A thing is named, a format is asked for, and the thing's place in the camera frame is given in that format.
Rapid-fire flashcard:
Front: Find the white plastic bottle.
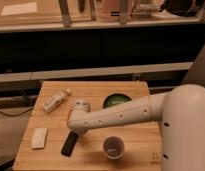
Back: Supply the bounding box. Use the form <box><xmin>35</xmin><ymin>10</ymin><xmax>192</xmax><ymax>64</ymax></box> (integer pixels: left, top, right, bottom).
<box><xmin>42</xmin><ymin>89</ymin><xmax>71</xmax><ymax>113</ymax></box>

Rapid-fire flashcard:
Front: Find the white paper cup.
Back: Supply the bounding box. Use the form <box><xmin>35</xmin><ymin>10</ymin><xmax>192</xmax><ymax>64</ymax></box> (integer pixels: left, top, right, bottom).
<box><xmin>103</xmin><ymin>136</ymin><xmax>125</xmax><ymax>160</ymax></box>

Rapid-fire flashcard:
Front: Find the green bowl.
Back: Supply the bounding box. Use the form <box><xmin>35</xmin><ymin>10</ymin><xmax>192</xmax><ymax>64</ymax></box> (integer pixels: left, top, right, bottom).
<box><xmin>103</xmin><ymin>93</ymin><xmax>131</xmax><ymax>108</ymax></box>

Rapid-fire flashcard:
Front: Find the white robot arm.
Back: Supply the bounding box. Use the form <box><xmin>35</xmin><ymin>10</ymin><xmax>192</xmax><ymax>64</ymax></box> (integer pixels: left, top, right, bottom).
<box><xmin>67</xmin><ymin>84</ymin><xmax>205</xmax><ymax>171</ymax></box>

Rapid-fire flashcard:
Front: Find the black eraser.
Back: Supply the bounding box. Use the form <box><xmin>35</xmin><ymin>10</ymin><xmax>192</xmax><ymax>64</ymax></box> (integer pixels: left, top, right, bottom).
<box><xmin>61</xmin><ymin>131</ymin><xmax>78</xmax><ymax>157</ymax></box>

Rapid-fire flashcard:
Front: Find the white sponge block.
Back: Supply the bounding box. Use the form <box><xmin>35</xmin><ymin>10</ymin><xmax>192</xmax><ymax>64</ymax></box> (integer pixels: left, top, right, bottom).
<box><xmin>31</xmin><ymin>128</ymin><xmax>48</xmax><ymax>149</ymax></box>

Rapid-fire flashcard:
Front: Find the black cable on floor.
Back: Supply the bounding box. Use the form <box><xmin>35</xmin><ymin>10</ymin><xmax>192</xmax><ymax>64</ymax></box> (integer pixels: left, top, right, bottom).
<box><xmin>0</xmin><ymin>107</ymin><xmax>34</xmax><ymax>118</ymax></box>

